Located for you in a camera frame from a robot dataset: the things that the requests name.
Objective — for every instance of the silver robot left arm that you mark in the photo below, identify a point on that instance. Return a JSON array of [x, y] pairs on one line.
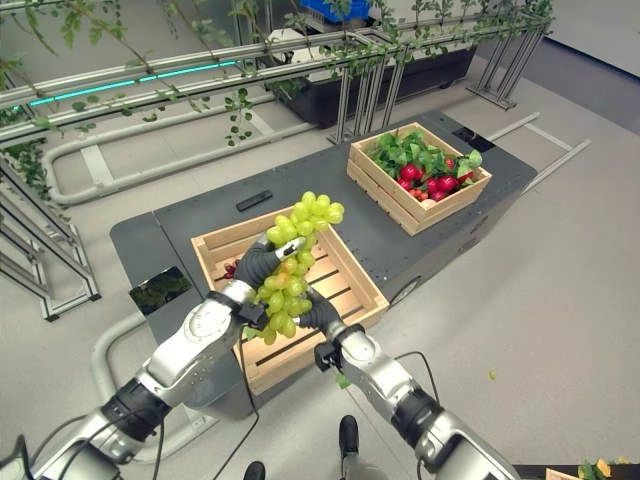
[[200, 340]]

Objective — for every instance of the slatted wooden crate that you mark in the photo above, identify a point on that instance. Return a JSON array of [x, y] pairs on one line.
[[345, 295]]

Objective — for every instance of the red fruit under leaf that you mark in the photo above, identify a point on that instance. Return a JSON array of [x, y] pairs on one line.
[[466, 176]]

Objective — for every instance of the black wrist clamp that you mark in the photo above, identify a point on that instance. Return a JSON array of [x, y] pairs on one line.
[[326, 356], [251, 313]]

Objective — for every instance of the dark red grape bunch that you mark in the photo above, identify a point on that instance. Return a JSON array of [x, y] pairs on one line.
[[230, 270]]

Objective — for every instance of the black planter cabinet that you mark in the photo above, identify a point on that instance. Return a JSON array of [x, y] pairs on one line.
[[425, 80]]

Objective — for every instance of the black right wrist clamp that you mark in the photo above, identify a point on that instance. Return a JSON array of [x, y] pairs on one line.
[[326, 356]]

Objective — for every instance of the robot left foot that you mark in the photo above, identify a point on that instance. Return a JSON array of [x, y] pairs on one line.
[[255, 471]]

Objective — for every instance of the large red round fruit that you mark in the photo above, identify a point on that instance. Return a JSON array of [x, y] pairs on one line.
[[447, 183], [410, 173]]

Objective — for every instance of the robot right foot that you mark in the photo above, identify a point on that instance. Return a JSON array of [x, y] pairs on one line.
[[348, 435]]

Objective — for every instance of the blue plastic crate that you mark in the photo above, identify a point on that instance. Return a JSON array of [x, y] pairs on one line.
[[335, 9]]

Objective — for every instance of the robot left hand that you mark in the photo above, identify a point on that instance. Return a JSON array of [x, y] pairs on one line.
[[252, 265]]

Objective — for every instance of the aluminium trellis with vines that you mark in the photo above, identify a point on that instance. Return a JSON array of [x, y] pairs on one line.
[[200, 75]]

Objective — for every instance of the aluminium rack frame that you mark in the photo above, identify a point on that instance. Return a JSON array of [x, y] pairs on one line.
[[45, 250]]

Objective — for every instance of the green leafy foliage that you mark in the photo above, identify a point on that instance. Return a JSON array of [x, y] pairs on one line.
[[400, 150]]

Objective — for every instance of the small red tomatoes cluster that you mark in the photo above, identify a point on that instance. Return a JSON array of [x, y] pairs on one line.
[[418, 194]]

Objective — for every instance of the dark grey table cart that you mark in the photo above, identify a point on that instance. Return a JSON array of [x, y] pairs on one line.
[[320, 175]]

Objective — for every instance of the black remote control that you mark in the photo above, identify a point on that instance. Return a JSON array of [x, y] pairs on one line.
[[254, 200]]

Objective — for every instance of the black left wrist clamp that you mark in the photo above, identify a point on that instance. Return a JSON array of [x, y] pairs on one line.
[[251, 313]]

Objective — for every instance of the aluminium post frame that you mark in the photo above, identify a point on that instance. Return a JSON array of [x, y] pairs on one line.
[[510, 70]]

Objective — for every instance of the small red fruit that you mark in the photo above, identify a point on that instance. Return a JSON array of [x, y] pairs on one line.
[[432, 186], [404, 184]]

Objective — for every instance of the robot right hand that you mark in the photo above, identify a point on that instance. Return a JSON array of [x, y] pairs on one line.
[[320, 315]]

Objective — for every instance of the crate with yellow fruit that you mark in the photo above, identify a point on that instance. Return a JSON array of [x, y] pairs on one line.
[[590, 470]]

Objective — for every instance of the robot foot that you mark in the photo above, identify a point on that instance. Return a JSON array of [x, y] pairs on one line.
[[348, 435], [255, 471]]

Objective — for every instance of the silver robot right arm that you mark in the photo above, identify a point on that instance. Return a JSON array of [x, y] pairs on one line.
[[372, 365]]

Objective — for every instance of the green grape bunch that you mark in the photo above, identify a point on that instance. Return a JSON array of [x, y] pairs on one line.
[[290, 287]]

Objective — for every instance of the grey floor rail frame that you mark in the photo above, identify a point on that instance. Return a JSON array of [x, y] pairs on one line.
[[555, 155]]

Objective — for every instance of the pale beige fruit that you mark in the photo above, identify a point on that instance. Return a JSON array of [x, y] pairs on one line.
[[427, 203]]

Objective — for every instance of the wooden crate with fruit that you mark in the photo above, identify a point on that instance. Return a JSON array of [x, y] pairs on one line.
[[425, 212]]

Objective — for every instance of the grey floor pipe rail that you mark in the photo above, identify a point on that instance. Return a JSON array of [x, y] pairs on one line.
[[150, 175]]

